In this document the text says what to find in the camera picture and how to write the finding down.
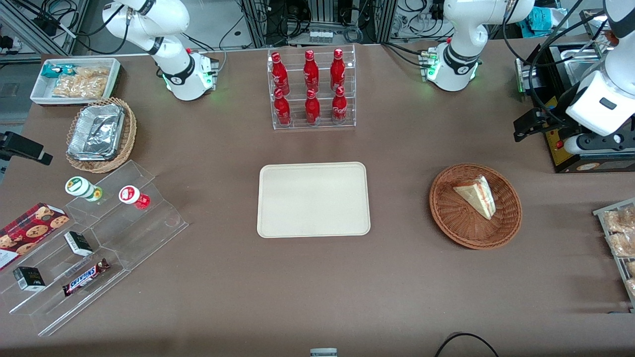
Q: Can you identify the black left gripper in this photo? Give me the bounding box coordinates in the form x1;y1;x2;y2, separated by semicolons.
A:
514;108;579;143

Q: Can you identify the triangular sandwich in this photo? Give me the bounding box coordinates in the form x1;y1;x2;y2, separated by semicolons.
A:
453;176;497;220

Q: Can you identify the tray of wrapped pastries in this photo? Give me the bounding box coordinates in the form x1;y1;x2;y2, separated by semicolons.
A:
592;198;635;314

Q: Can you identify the brown round wicker basket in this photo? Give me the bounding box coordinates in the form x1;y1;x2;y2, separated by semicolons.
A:
429;163;522;250

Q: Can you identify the beige rectangular serving tray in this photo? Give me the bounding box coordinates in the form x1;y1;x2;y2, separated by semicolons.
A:
257;162;371;238

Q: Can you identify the oval wicker basket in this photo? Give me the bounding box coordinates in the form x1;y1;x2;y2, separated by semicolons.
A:
65;97;137;174

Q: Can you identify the aluminium foil tray stack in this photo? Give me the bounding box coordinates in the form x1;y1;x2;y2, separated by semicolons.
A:
67;103;126;162

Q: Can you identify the black food warmer cabinet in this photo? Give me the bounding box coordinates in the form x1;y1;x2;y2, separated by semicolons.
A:
515;10;635;174

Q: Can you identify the steel warmer pan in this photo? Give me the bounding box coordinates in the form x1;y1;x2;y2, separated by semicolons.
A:
560;48;607;87

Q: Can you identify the teal plastic bag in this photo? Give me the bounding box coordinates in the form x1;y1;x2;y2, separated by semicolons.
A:
527;7;567;33

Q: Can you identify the red cola bottle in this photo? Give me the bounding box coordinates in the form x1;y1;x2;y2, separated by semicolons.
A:
303;50;320;93
331;86;348;124
271;52;290;95
305;89;321;125
330;48;346;92
274;88;292;126

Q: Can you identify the clear acrylic bottle rack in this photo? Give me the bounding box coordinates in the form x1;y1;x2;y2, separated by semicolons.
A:
268;45;357;130

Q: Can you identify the clear acrylic stepped shelf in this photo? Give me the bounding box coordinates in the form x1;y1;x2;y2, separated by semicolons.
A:
0;160;190;337

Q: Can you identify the red lid cup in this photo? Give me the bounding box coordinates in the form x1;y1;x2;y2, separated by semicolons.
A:
119;185;151;210

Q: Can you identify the clear bag of chips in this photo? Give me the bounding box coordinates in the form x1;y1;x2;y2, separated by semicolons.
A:
52;66;111;99

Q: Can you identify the green lid cup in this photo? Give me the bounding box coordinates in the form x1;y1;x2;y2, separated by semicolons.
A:
65;177;104;203

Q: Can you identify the small black box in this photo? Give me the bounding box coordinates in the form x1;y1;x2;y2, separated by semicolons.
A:
64;231;94;257
13;267;46;292

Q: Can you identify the snickers chocolate bar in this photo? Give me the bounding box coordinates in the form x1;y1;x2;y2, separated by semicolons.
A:
63;259;111;297

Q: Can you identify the teal snack packet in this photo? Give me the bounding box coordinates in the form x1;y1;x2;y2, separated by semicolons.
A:
41;64;76;79

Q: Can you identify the white rectangular snack bin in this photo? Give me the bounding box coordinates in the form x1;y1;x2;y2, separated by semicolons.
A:
30;58;122;107

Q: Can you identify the red cookie box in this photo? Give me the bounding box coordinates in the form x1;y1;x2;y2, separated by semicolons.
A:
0;202;70;271

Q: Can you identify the black cable loop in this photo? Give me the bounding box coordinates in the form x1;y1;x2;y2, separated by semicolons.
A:
435;332;500;357

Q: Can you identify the black clamp mount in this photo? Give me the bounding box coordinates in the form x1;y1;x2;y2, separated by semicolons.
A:
0;131;54;166

